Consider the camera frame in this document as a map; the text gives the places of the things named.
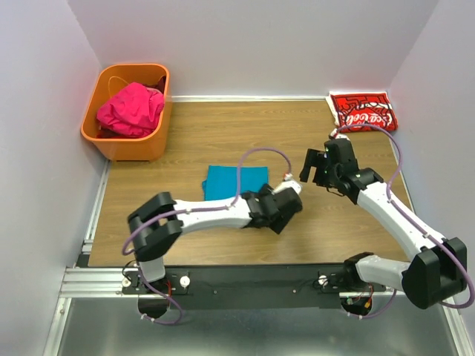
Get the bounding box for blue t shirt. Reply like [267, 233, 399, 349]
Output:
[202, 165, 269, 201]

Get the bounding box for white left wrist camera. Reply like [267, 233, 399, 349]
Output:
[272, 173, 302, 194]

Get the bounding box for pink t shirt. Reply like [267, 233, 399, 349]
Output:
[96, 82, 165, 139]

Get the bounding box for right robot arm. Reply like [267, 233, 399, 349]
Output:
[299, 139, 474, 309]

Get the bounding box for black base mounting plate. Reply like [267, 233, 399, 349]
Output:
[122, 263, 387, 320]

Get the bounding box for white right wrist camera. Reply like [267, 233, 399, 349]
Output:
[329, 128, 349, 140]

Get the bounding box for orange plastic laundry basket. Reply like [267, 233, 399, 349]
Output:
[80, 63, 172, 161]

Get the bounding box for folded red coca-cola shirt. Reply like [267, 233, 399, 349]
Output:
[325, 91, 399, 134]

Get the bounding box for aluminium extrusion rail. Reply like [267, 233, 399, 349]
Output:
[45, 267, 474, 355]

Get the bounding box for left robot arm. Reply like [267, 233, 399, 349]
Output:
[122, 179, 303, 293]

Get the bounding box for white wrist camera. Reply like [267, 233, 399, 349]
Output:
[329, 128, 349, 140]
[272, 173, 302, 194]

